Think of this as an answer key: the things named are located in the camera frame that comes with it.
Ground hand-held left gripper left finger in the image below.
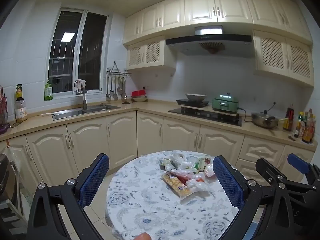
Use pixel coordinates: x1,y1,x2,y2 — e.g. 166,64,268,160
26,153,110,240

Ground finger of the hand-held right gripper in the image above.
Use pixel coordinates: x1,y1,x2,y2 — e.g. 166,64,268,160
255,157,317,191
287,153,320,188

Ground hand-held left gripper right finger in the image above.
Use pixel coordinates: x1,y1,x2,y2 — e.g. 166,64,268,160
212,155,297,240

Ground yellow orange snack packet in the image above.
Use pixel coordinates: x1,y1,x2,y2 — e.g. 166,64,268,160
161,172,192,200

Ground green white printed bag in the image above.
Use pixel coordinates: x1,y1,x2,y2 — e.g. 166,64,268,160
192,155,213,173

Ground pile of plastic snack packets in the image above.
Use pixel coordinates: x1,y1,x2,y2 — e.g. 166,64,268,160
170,167,218,193

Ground large cooking oil bottle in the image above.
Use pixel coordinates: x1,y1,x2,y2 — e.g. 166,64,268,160
302,109,315,144

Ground yellow cap bottle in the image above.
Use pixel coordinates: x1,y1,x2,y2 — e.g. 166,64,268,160
294,112,304,138

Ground dark soy sauce bottle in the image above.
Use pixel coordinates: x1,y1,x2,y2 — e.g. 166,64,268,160
283,104,295,132

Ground cream base cabinets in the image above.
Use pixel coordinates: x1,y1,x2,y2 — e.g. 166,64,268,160
0,100,318,188

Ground steel sink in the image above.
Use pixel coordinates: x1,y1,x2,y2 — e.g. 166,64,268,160
52,104,122,120

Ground black gas hob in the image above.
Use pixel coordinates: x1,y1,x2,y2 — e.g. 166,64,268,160
168,108,242,127

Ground green electric cooking pot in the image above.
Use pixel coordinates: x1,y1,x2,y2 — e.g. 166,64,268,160
212,92,240,113

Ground steel faucet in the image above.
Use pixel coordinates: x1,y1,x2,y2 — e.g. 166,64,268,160
74,80,87,110

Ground green dish soap bottle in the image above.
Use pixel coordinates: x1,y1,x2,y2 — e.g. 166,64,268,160
44,78,53,101

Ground glass jar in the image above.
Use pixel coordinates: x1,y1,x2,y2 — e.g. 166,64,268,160
14,99,28,122

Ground large lattice door cabinet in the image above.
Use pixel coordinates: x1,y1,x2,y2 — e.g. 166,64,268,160
252,29,315,88

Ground bundle of red chopsticks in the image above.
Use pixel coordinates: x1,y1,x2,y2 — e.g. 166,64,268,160
0,86,8,128

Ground sliding window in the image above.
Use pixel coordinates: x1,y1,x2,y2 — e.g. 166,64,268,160
48,7,108,95

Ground small lattice door cabinet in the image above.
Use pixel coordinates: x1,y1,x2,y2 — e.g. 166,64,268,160
126,39,177,71

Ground range hood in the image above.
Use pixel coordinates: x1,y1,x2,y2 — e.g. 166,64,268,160
165,25,255,58

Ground cream upper cabinets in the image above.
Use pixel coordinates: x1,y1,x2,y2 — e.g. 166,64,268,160
122,0,314,47

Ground black power cable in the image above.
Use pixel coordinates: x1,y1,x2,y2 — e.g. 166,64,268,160
237,107,253,123

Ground white wire rack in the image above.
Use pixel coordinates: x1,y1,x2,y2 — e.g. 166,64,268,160
0,180,30,230

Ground wire utensil rack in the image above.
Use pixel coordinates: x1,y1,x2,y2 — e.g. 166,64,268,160
106,62,132,77

